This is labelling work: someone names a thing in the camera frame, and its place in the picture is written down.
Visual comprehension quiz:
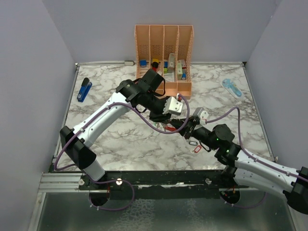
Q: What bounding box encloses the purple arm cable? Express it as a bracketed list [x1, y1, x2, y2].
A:
[205, 106, 308, 209]
[54, 93, 191, 212]

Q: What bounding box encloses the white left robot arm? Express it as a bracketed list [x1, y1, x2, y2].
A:
[60, 69, 181, 190]

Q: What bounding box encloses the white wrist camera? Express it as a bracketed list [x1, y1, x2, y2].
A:
[162, 97, 183, 116]
[193, 107, 209, 126]

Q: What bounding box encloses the blue stapler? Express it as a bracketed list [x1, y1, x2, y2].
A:
[77, 77, 92, 103]

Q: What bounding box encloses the metal key organizer red handle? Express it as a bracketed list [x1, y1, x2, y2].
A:
[153, 120, 182, 134]

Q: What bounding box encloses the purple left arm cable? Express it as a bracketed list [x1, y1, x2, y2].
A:
[54, 93, 191, 212]

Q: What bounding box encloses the blue packaged correction tape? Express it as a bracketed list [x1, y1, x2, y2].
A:
[222, 78, 244, 99]

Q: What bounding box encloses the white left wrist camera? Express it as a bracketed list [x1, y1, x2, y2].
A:
[162, 97, 183, 116]

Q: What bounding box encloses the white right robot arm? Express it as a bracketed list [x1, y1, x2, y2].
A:
[180, 118, 308, 214]

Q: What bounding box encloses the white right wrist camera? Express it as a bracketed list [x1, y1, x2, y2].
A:
[193, 107, 209, 126]

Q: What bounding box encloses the red tag with key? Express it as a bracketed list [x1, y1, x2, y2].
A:
[190, 145, 202, 154]

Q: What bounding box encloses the peach plastic desk organizer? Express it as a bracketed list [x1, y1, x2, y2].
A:
[134, 25, 194, 99]

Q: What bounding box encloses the green white box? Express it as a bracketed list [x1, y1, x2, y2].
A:
[177, 59, 187, 80]

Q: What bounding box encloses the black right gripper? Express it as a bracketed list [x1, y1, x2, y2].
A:
[170, 116, 218, 151]

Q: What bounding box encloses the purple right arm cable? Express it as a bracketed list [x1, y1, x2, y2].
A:
[205, 106, 308, 209]

